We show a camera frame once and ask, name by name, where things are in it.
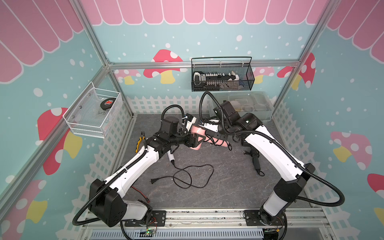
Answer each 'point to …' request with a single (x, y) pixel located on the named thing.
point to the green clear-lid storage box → (259, 102)
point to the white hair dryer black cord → (155, 180)
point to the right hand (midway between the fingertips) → (216, 125)
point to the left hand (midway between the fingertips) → (200, 138)
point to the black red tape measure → (106, 103)
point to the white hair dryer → (171, 156)
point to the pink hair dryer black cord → (221, 139)
